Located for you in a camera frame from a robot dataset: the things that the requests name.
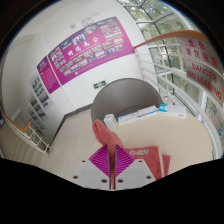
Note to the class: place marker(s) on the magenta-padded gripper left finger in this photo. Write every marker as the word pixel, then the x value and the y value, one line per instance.
pixel 101 161

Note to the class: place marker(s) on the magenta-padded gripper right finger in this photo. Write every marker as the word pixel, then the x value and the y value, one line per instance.
pixel 124 161

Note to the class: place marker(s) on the red towel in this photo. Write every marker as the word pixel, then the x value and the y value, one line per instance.
pixel 103 133

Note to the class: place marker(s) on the small upright white box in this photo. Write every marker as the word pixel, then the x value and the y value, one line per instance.
pixel 110 121

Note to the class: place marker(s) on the flat white and blue box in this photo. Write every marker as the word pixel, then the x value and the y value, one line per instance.
pixel 148 112
pixel 128 118

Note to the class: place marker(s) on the white box with blue end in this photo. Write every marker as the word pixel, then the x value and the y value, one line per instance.
pixel 172 111

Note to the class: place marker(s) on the white stair railing wooden handrail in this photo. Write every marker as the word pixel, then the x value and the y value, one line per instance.
pixel 33 136

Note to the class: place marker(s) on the green exit sign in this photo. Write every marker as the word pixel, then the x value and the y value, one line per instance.
pixel 100 84

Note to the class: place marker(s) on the white photo display board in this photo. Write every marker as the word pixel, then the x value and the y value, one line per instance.
pixel 40 91
pixel 36 111

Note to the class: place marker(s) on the white warning sign red lettering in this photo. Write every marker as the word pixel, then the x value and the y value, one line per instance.
pixel 203 71

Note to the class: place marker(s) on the white railing with wooden handrail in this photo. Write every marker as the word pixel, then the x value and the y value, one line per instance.
pixel 166 37

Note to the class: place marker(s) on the narrow magenta text wall poster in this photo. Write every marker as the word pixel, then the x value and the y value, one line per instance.
pixel 48 75

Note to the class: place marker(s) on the large magenta photo wall poster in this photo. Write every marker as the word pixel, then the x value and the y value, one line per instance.
pixel 90 50

